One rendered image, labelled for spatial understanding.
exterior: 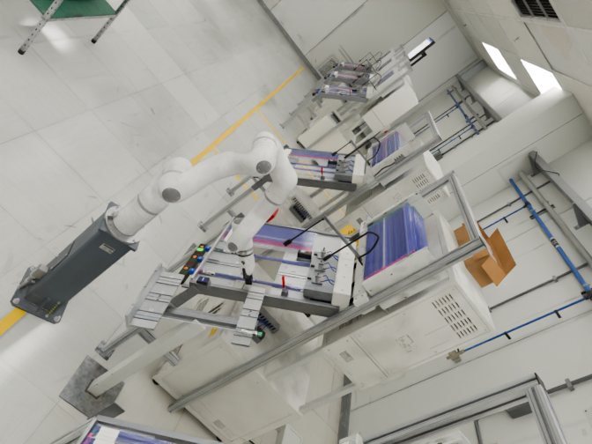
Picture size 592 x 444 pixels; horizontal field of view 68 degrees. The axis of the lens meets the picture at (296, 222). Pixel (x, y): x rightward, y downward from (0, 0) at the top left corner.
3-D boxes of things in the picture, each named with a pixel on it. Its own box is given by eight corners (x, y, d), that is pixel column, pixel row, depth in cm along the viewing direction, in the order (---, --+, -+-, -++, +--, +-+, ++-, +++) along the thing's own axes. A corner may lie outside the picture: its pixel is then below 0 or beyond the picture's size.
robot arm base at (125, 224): (99, 228, 184) (124, 204, 176) (110, 200, 198) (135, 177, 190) (136, 251, 194) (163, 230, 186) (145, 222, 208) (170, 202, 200)
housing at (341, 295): (329, 316, 204) (332, 292, 197) (338, 261, 247) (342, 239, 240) (346, 320, 203) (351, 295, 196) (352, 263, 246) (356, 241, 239)
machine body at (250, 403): (144, 381, 244) (219, 335, 218) (192, 304, 305) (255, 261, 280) (223, 451, 260) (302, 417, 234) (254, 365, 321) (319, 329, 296)
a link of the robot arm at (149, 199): (134, 203, 181) (170, 171, 171) (144, 178, 195) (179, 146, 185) (158, 220, 187) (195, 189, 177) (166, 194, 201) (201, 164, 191)
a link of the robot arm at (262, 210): (273, 214, 178) (235, 258, 194) (284, 198, 192) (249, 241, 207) (255, 200, 177) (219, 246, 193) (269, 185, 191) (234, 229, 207)
